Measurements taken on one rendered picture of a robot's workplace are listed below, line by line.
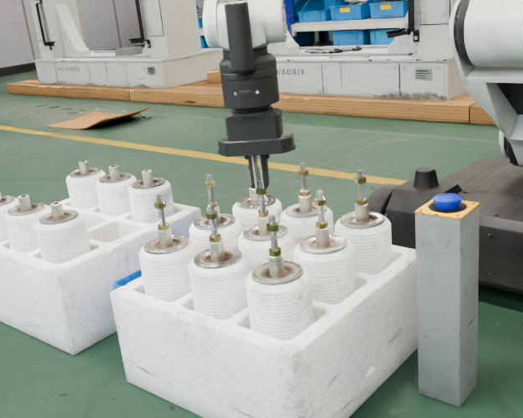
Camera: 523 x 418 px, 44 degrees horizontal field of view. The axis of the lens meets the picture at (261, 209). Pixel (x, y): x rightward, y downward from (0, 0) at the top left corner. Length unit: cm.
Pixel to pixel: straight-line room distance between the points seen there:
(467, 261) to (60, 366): 77
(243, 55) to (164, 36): 336
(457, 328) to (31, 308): 84
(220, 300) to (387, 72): 230
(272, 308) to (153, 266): 24
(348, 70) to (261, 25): 232
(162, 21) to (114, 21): 421
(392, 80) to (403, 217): 184
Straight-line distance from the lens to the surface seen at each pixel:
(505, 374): 117
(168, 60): 429
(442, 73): 302
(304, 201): 115
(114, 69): 467
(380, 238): 108
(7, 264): 141
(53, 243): 130
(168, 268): 105
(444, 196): 96
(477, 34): 120
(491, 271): 131
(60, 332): 134
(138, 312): 108
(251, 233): 108
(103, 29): 837
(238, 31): 94
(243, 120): 100
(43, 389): 126
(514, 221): 127
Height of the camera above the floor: 64
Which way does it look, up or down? 19 degrees down
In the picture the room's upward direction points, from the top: 6 degrees counter-clockwise
